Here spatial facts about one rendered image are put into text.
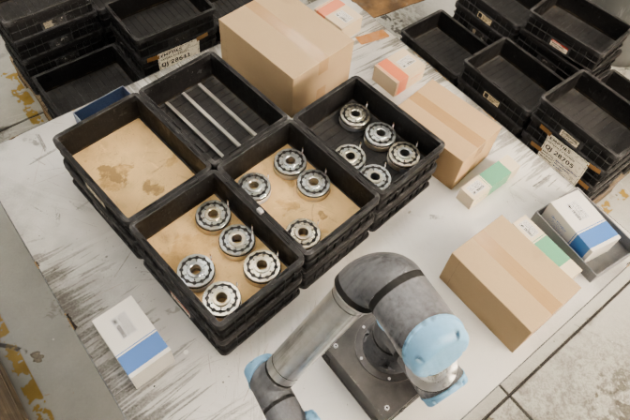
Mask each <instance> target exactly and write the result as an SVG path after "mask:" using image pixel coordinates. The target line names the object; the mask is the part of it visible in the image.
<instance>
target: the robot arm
mask: <svg viewBox="0 0 630 420"><path fill-rule="evenodd" d="M371 312H372V313H373V315H374V316H375V318H376V320H375V322H373V323H372V324H371V325H370V326H369V327H368V329H367V331H366V333H365V335H364V338H363V351H364V355H365V357H366V359H367V360H368V361H369V363H370V364H371V365H372V366H373V367H374V368H376V369H378V370H379V371H380V372H383V373H387V374H399V373H403V372H404V373H405V374H406V376H407V377H408V379H409V380H410V382H411V383H412V386H413V387H414V389H415V390H416V392H417V393H418V395H419V396H420V398H421V400H423V401H424V402H425V404H426V405H427V406H428V407H433V406H435V405H437V404H438V403H439V402H441V401H442V400H444V399H445V398H447V397H449V396H450V395H452V394H453V393H455V392H456V391H457V390H458V389H459V388H461V387H462V386H464V385H465V384H466V383H467V382H468V377H467V376H466V374H465V371H464V370H463V369H462V368H461V367H460V366H459V364H458V361H457V360H458V359H459V357H460V356H461V355H462V353H463V352H465V351H466V349H467V347H468V345H469V335H468V333H467V331H466V330H465V328H464V325H463V323H462V322H461V320H460V319H459V318H458V317H456V315H455V314H454V313H453V311H452V310H451V309H450V307H449V306H447V304H446V303H445V302H444V300H443V299H442V297H441V296H440V295H439V294H438V292H437V291H436V290H435V288H434V287H433V286H432V284H431V283H430V282H429V280H428V279H427V277H426V276H425V275H424V273H423V272H422V270H421V269H420V267H419V266H418V265H417V264H416V263H415V262H414V261H412V260H411V259H409V258H407V257H405V256H403V255H400V254H397V253H394V252H374V253H370V254H367V255H364V256H362V257H359V258H357V259H355V260H353V261H352V262H350V263H348V264H347V265H346V266H345V267H344V268H343V269H342V270H341V271H340V272H339V273H338V274H337V275H336V277H335V279H334V287H333V288H332V289H331V291H330V292H329V293H328V294H327V295H326V296H325V297H324V298H323V299H322V301H321V302H320V303H319V304H318V305H317V306H316V307H315V308H314V309H313V310H312V311H311V312H310V313H309V314H308V315H307V316H306V318H305V319H304V320H303V321H302V322H301V323H300V324H299V325H298V326H297V327H296V328H295V330H294V331H293V332H292V333H291V334H290V335H289V336H288V337H287V339H286V340H285V341H284V342H283V343H282V344H281V345H280V346H279V347H278V349H277V350H276V351H275V352H274V353H273V354H271V353H264V354H261V355H259V356H257V357H255V358H254V359H253V360H252V361H250V362H249V363H248V364H247V365H246V367H245V369H244V374H245V377H246V379H247V382H248V387H249V389H250V390H251V391H252V392H253V394H254V396H255V398H256V399H257V401H258V403H259V405H260V407H261V409H262V412H263V414H264V416H265V418H266V420H321V418H320V417H319V416H318V414H317V413H316V412H315V411H314V410H308V411H303V409H302V407H301V405H300V403H299V401H298V400H297V398H296V396H295V394H294V392H293V390H292V389H291V387H292V386H293V385H294V384H295V382H296V381H297V380H298V379H299V378H300V377H301V376H302V375H303V374H304V373H305V372H306V371H307V370H308V369H309V368H310V367H311V366H312V365H313V364H314V363H315V362H316V361H317V360H318V359H319V358H320V357H321V356H322V355H323V354H324V353H325V352H326V351H327V350H328V349H329V348H330V347H331V346H332V345H333V344H334V343H335V342H336V341H337V340H338V339H339V338H340V337H341V336H342V335H343V334H344V333H345V332H346V331H347V330H348V329H349V328H350V327H351V326H352V325H353V323H354V322H355V321H356V320H357V319H358V318H359V317H360V316H361V315H362V314H370V313H371Z"/></svg>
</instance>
